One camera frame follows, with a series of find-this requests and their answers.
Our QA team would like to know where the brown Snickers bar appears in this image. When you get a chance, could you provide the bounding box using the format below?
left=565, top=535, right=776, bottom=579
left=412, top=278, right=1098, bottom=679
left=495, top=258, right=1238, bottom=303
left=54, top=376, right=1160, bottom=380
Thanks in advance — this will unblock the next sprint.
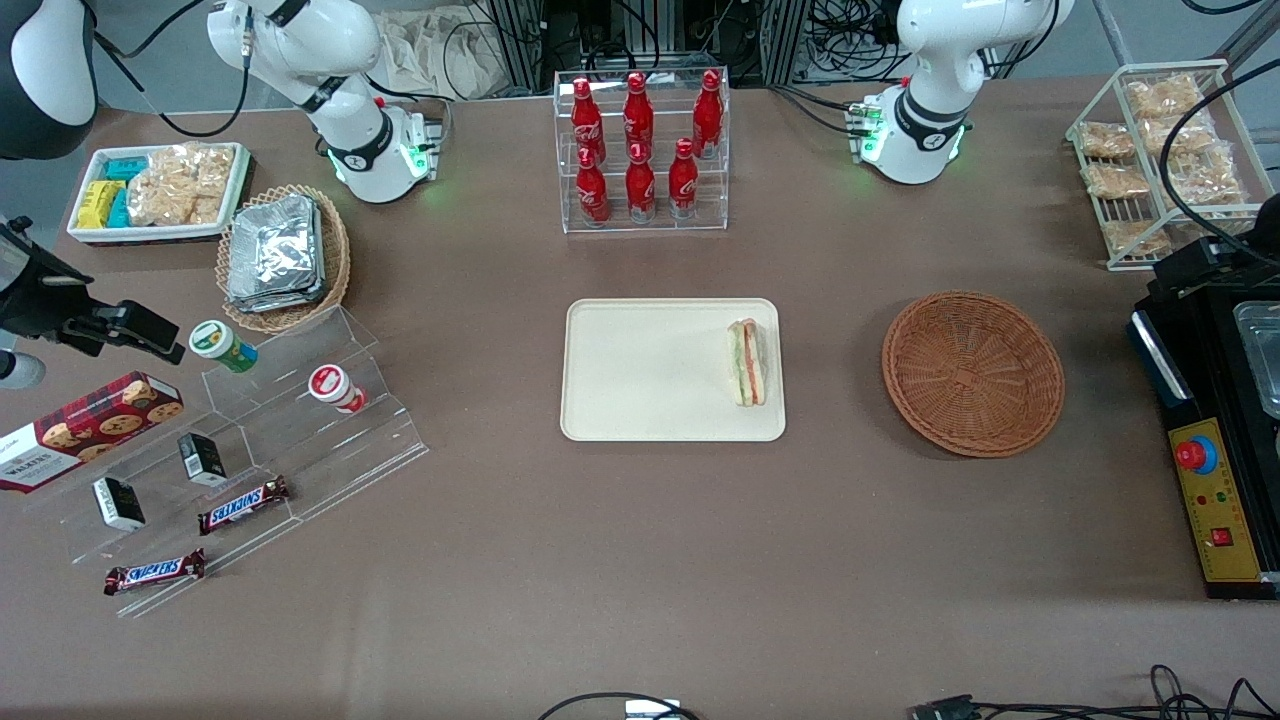
left=103, top=548, right=208, bottom=597
left=197, top=476, right=292, bottom=536

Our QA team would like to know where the green lid snack cup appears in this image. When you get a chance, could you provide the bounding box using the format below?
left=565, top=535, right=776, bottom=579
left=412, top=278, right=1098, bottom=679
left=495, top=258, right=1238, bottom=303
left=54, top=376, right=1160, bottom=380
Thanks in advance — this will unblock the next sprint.
left=189, top=320, right=259, bottom=374

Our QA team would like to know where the beige plastic tray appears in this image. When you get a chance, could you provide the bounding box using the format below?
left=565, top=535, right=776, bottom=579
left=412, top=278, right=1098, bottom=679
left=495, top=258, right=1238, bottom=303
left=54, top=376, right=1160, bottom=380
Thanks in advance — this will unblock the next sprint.
left=560, top=298, right=787, bottom=443

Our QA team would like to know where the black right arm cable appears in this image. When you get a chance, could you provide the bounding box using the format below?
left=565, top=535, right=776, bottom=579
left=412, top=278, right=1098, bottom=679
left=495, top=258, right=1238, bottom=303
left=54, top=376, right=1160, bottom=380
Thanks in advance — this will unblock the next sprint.
left=95, top=0, right=253, bottom=139

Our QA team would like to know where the clear metal pan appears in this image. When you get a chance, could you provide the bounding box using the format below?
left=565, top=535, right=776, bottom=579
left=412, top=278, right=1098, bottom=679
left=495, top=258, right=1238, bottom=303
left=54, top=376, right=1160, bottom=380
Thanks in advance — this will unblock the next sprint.
left=1233, top=300, right=1280, bottom=421

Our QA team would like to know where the yellow snack pack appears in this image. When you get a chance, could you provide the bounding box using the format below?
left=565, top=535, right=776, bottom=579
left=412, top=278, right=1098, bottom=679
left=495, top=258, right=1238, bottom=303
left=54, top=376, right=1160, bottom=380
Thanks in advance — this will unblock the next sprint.
left=77, top=180, right=126, bottom=229

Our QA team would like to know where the small black box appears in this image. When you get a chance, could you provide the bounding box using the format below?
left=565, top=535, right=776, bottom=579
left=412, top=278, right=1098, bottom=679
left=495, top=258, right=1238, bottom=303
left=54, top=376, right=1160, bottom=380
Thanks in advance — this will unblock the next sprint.
left=92, top=476, right=146, bottom=532
left=178, top=432, right=228, bottom=487

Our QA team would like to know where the silver foil packet stack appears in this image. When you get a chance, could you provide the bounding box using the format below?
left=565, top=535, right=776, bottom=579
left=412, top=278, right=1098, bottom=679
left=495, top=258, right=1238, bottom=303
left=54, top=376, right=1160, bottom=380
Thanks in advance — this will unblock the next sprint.
left=226, top=195, right=327, bottom=313

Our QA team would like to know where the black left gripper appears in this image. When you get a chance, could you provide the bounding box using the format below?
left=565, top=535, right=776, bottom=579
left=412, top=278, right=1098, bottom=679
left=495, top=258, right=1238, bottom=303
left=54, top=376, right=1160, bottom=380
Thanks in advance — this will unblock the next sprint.
left=1148, top=235, right=1263, bottom=302

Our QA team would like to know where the black looped table cable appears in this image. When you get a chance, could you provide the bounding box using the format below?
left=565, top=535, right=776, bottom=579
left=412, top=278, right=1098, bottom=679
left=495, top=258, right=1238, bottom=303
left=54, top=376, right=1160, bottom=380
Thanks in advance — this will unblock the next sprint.
left=538, top=691, right=701, bottom=720

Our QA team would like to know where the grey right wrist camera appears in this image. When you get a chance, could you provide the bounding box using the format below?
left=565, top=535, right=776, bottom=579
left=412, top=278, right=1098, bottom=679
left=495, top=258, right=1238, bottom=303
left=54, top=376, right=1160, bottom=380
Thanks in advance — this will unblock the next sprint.
left=0, top=349, right=47, bottom=391

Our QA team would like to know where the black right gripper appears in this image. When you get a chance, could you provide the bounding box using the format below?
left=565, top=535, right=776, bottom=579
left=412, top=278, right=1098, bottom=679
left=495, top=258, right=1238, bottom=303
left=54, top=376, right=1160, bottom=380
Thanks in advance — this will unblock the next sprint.
left=0, top=216, right=187, bottom=364

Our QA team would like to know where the clear acrylic bottle rack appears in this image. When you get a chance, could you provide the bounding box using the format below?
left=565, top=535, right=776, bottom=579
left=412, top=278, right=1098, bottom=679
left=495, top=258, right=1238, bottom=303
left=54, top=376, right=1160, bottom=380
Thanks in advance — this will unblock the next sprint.
left=553, top=68, right=731, bottom=236

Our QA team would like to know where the oval light wicker basket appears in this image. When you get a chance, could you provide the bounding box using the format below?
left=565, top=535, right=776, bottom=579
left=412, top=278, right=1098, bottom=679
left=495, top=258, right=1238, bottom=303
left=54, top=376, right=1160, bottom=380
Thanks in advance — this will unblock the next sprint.
left=215, top=184, right=352, bottom=334

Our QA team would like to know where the red cola bottle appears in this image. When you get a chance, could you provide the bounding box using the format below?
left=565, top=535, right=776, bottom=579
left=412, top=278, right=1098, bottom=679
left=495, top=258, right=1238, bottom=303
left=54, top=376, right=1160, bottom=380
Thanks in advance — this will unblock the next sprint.
left=693, top=69, right=724, bottom=161
left=576, top=147, right=611, bottom=226
left=626, top=142, right=658, bottom=223
left=570, top=77, right=606, bottom=166
left=622, top=72, right=655, bottom=161
left=668, top=138, right=699, bottom=221

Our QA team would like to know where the clear acrylic stepped display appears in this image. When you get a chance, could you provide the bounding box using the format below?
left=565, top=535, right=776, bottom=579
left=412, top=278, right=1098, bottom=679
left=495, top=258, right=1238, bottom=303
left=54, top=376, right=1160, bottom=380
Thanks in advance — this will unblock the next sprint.
left=20, top=305, right=431, bottom=619

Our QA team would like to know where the red lid snack cup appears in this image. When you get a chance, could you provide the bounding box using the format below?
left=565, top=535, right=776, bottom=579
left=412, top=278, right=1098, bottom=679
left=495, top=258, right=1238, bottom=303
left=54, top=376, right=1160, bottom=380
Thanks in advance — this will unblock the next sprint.
left=307, top=364, right=367, bottom=414

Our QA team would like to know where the white wire rack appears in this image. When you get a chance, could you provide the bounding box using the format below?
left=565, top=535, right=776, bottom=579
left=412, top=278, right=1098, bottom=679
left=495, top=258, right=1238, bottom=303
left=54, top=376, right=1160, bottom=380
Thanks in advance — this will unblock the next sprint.
left=1066, top=58, right=1271, bottom=273

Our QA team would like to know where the crumpled white cloth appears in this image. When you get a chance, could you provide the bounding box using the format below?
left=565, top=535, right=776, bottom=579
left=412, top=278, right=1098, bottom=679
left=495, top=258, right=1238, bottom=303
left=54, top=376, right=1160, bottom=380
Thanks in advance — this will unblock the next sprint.
left=378, top=8, right=511, bottom=101

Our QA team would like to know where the black cable with plug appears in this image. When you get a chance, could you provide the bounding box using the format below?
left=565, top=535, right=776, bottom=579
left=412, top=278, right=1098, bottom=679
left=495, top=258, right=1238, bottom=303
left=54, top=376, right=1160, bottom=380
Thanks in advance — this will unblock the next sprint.
left=910, top=664, right=1280, bottom=720

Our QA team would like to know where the round brown wicker basket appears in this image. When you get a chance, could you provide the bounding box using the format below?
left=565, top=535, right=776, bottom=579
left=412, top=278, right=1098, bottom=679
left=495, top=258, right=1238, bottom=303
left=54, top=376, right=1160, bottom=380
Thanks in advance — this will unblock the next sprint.
left=881, top=290, right=1066, bottom=459

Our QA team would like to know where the triangle sandwich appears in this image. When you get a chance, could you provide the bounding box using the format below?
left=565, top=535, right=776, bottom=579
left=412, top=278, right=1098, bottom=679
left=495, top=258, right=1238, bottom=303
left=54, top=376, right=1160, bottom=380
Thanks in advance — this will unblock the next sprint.
left=726, top=318, right=768, bottom=407

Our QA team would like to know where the white rectangular snack tray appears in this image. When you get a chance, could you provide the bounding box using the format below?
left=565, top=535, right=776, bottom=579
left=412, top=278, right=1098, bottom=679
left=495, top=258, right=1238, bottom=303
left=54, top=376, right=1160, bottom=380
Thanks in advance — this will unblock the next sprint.
left=67, top=142, right=253, bottom=246

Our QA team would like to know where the black control box yellow panel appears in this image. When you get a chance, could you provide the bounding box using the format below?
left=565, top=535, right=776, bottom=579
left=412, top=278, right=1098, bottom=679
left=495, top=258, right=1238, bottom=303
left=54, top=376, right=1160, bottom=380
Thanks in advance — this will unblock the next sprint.
left=1128, top=275, right=1280, bottom=601

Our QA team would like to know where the aluminium frame post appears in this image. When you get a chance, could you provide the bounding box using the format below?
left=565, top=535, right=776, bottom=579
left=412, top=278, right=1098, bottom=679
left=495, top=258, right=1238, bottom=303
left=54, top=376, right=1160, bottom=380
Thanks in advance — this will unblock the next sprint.
left=760, top=0, right=809, bottom=89
left=488, top=0, right=546, bottom=93

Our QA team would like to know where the black background cable bundle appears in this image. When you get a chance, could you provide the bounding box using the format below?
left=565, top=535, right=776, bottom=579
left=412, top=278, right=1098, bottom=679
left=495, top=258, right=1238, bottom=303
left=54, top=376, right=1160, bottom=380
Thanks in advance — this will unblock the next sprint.
left=800, top=0, right=906, bottom=83

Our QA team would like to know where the clear bag of crackers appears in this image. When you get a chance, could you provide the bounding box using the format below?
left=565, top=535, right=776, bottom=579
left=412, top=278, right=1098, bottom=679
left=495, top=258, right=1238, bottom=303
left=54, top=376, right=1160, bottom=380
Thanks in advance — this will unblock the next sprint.
left=127, top=143, right=236, bottom=227

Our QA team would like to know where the clear bag brown snack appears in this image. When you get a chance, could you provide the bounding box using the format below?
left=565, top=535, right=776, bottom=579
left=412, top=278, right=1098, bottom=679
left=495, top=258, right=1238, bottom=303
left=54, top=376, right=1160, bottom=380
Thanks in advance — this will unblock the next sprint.
left=1158, top=152, right=1246, bottom=216
left=1085, top=162, right=1151, bottom=199
left=1078, top=120, right=1138, bottom=161
left=1127, top=75, right=1206, bottom=121
left=1103, top=220, right=1171, bottom=257
left=1142, top=115, right=1218, bottom=157

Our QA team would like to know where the red tartan cookie box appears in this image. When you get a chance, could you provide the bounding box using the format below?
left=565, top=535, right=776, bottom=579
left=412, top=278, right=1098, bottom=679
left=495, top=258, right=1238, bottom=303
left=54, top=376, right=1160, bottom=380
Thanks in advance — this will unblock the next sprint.
left=0, top=371, right=185, bottom=493

